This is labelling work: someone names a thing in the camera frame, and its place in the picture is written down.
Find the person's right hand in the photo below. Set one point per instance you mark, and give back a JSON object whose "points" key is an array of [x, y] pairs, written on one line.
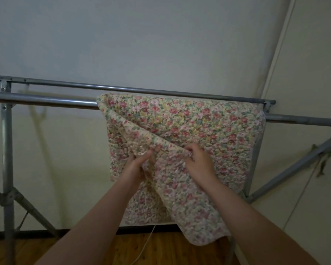
{"points": [[202, 165]]}

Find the grey metal drying rack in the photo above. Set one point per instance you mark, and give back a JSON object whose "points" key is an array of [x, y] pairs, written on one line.
{"points": [[8, 140]]}

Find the floral quilted blanket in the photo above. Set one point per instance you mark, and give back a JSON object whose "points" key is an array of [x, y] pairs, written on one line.
{"points": [[182, 140]]}

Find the person's left forearm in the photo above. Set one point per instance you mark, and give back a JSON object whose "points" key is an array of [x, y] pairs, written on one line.
{"points": [[99, 218]]}

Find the person's right fingers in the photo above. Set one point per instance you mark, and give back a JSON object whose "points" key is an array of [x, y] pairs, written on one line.
{"points": [[189, 152]]}

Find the person's left thumb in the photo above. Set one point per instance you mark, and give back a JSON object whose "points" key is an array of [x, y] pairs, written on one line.
{"points": [[147, 155]]}

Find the person's right forearm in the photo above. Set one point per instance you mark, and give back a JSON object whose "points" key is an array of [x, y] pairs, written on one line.
{"points": [[253, 226]]}

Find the person's left hand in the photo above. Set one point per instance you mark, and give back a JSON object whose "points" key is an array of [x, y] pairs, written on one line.
{"points": [[136, 165]]}

